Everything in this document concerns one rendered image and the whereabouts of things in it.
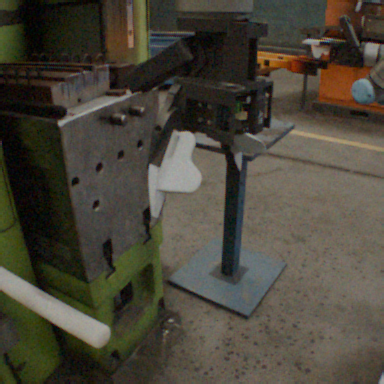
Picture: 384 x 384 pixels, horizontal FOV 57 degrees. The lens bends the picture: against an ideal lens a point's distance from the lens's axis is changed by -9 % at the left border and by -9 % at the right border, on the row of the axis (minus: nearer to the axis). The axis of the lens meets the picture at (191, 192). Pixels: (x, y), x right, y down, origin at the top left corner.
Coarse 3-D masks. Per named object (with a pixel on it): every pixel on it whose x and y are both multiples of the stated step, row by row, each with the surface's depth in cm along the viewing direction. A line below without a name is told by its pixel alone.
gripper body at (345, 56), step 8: (336, 40) 112; (344, 40) 115; (336, 48) 114; (344, 48) 111; (360, 48) 109; (328, 56) 117; (336, 56) 115; (344, 56) 113; (352, 56) 113; (360, 56) 110; (336, 64) 115; (344, 64) 115; (352, 64) 114; (360, 64) 112
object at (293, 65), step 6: (258, 60) 120; (270, 60) 118; (276, 60) 117; (282, 60) 117; (294, 60) 113; (300, 60) 113; (306, 60) 113; (276, 66) 118; (282, 66) 116; (288, 66) 114; (294, 66) 115; (300, 66) 114; (306, 66) 113; (312, 66) 112; (294, 72) 115; (300, 72) 114; (306, 72) 114; (312, 72) 112
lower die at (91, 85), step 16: (80, 64) 90; (96, 64) 93; (0, 80) 88; (32, 80) 85; (48, 80) 83; (64, 80) 81; (80, 80) 85; (96, 80) 90; (16, 96) 85; (32, 96) 82; (48, 96) 79; (64, 96) 82; (80, 96) 87; (96, 96) 92
